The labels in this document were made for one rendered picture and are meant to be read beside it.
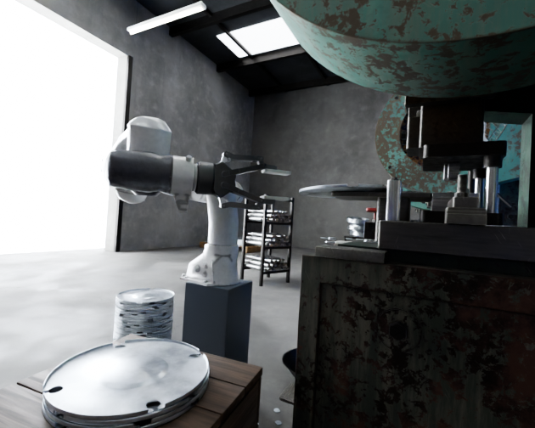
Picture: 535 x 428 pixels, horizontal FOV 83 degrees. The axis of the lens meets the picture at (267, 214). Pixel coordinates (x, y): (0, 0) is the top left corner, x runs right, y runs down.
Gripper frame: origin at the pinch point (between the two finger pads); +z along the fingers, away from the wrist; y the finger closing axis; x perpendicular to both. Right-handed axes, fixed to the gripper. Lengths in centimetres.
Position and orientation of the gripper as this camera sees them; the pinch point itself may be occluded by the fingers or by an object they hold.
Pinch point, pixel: (277, 185)
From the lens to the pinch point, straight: 76.3
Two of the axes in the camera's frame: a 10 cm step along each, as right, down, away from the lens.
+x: -3.5, 0.1, 9.4
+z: 9.3, 0.6, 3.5
